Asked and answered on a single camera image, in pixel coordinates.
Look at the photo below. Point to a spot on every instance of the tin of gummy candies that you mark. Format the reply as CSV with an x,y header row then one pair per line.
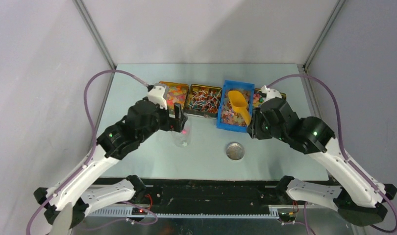
x,y
177,94

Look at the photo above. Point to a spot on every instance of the silver metal jar lid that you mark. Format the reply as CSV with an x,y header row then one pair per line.
x,y
235,151

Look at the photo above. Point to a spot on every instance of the tin of lollipops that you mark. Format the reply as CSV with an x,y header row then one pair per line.
x,y
203,101

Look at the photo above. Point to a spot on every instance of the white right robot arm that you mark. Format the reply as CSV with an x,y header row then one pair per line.
x,y
358,198

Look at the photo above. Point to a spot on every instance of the orange plastic scoop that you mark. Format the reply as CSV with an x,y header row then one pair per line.
x,y
239,105

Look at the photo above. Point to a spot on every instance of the clear plastic jar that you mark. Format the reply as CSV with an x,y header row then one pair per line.
x,y
183,138

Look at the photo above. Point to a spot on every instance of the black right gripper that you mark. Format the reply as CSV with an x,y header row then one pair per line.
x,y
254,128

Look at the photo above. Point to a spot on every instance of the blue bin of candies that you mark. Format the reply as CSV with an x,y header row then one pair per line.
x,y
227,119

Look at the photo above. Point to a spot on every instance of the tin of colourful cube candies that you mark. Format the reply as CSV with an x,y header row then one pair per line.
x,y
258,99

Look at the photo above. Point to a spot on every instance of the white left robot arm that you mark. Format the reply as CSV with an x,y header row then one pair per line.
x,y
115,143

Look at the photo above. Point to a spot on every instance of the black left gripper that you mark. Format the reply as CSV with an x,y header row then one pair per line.
x,y
175,124

